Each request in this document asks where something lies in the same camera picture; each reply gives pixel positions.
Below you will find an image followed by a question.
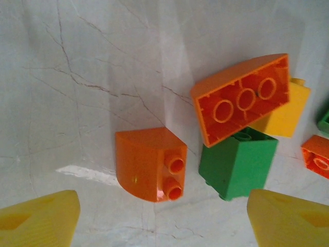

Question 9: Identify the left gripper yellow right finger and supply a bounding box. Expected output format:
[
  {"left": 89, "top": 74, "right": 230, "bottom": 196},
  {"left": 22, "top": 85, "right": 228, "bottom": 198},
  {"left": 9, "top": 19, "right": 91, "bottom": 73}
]
[{"left": 247, "top": 189, "right": 329, "bottom": 247}]

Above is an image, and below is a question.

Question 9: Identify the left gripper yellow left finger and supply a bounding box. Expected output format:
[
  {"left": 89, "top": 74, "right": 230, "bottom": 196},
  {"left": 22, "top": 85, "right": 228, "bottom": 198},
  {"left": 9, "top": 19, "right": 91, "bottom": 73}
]
[{"left": 0, "top": 189, "right": 81, "bottom": 247}]

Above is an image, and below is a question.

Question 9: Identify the green lego brick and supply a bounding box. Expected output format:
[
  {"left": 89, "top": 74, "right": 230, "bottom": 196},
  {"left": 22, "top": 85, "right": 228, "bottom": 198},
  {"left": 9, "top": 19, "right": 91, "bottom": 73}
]
[
  {"left": 315, "top": 109, "right": 329, "bottom": 134},
  {"left": 199, "top": 126, "right": 280, "bottom": 202}
]

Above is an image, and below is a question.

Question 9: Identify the yellow lego brick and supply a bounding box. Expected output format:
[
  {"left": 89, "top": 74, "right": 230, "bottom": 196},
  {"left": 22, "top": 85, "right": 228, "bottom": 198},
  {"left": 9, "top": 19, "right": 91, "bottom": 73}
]
[{"left": 250, "top": 77, "right": 312, "bottom": 139}]

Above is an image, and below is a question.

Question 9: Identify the orange curved lego brick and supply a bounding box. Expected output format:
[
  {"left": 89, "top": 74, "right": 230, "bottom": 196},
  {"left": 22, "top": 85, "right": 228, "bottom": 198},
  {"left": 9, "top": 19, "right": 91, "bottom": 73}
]
[{"left": 115, "top": 127, "right": 188, "bottom": 204}]

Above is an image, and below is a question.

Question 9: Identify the orange long lego brick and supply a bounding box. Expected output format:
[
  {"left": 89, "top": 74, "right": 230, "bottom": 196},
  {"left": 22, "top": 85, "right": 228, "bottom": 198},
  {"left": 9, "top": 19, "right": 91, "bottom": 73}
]
[{"left": 190, "top": 53, "right": 290, "bottom": 148}]

